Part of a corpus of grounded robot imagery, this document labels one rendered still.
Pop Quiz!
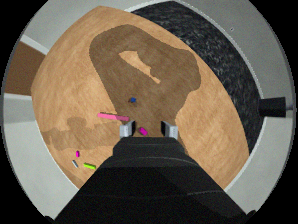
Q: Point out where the pink rod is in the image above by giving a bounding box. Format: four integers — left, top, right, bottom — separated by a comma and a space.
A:
98, 113, 129, 121

